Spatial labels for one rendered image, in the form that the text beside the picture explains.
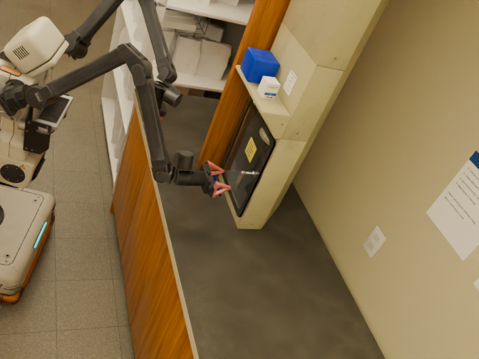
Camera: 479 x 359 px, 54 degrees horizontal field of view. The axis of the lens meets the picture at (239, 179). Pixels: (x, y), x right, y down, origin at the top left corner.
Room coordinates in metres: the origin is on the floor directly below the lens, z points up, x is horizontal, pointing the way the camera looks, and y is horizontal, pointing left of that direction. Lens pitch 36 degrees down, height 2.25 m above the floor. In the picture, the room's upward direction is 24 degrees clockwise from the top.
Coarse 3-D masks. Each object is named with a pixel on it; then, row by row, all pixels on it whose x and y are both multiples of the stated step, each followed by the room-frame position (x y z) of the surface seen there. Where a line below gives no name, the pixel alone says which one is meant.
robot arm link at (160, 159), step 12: (132, 72) 1.39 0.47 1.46; (144, 72) 1.41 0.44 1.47; (144, 84) 1.41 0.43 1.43; (144, 96) 1.40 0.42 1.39; (144, 108) 1.39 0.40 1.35; (156, 108) 1.41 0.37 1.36; (144, 120) 1.38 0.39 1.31; (156, 120) 1.39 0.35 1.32; (156, 132) 1.38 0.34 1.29; (156, 144) 1.37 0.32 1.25; (156, 156) 1.35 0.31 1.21; (168, 156) 1.40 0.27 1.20; (156, 168) 1.34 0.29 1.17; (168, 168) 1.37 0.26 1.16; (156, 180) 1.33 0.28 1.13
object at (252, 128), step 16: (256, 112) 1.65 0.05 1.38; (240, 128) 1.71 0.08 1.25; (256, 128) 1.61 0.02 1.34; (240, 144) 1.66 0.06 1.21; (256, 144) 1.57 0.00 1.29; (272, 144) 1.48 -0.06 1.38; (240, 160) 1.62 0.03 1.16; (256, 160) 1.53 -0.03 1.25; (224, 176) 1.68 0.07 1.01; (256, 176) 1.49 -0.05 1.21; (240, 192) 1.53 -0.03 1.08; (240, 208) 1.49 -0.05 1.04
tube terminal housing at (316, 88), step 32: (288, 32) 1.68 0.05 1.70; (288, 64) 1.61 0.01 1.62; (352, 64) 1.66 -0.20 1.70; (320, 96) 1.51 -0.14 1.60; (288, 128) 1.48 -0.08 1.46; (320, 128) 1.72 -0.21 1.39; (288, 160) 1.51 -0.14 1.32; (224, 192) 1.66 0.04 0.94; (256, 192) 1.48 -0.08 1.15; (256, 224) 1.52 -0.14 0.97
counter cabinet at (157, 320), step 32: (128, 160) 2.07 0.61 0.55; (128, 192) 1.94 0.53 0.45; (128, 224) 1.81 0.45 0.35; (160, 224) 1.45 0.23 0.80; (128, 256) 1.68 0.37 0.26; (160, 256) 1.36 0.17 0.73; (128, 288) 1.56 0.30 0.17; (160, 288) 1.27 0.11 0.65; (160, 320) 1.18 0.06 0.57; (160, 352) 1.10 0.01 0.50
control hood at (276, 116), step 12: (240, 72) 1.64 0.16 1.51; (252, 84) 1.58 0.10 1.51; (252, 96) 1.50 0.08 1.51; (276, 96) 1.57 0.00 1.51; (264, 108) 1.45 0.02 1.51; (276, 108) 1.48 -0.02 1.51; (264, 120) 1.43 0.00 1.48; (276, 120) 1.45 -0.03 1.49; (288, 120) 1.47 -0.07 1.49; (276, 132) 1.46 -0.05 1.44
